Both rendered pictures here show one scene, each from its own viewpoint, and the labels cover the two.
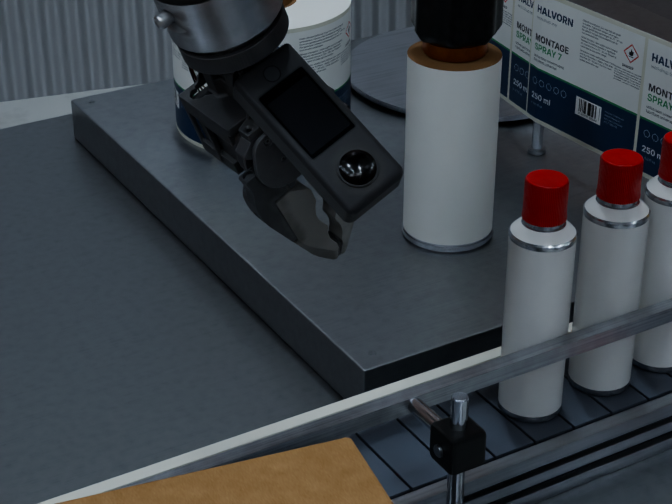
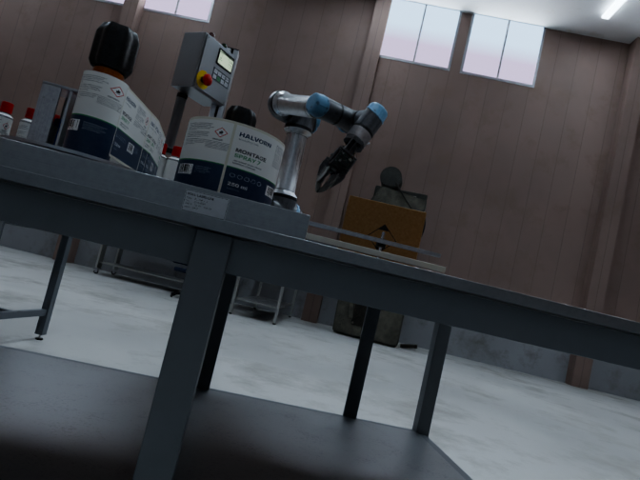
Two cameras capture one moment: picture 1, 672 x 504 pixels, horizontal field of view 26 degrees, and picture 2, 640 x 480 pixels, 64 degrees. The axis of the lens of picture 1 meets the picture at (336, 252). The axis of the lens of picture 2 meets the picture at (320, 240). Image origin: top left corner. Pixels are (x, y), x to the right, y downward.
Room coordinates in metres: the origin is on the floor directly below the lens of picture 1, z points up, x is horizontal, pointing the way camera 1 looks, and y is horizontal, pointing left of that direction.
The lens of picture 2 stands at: (2.40, 0.69, 0.77)
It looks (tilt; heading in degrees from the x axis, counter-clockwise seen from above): 5 degrees up; 203
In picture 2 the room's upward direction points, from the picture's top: 13 degrees clockwise
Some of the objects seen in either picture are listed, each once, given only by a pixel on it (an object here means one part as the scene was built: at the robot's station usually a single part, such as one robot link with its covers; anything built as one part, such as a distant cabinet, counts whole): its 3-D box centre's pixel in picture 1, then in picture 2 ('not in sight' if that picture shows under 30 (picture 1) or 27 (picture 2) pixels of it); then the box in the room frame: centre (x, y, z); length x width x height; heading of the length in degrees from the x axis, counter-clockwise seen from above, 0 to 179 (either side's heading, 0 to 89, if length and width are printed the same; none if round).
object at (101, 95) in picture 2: not in sight; (102, 94); (1.67, -0.16, 1.04); 0.09 x 0.09 x 0.29
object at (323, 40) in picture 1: (262, 60); (229, 169); (1.54, 0.08, 0.95); 0.20 x 0.20 x 0.14
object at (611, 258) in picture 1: (609, 272); not in sight; (1.01, -0.22, 0.98); 0.05 x 0.05 x 0.20
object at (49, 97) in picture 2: not in sight; (62, 136); (1.36, -0.64, 1.01); 0.14 x 0.13 x 0.26; 120
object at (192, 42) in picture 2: not in sight; (205, 70); (1.05, -0.45, 1.38); 0.17 x 0.10 x 0.19; 175
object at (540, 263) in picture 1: (537, 296); not in sight; (0.97, -0.16, 0.98); 0.05 x 0.05 x 0.20
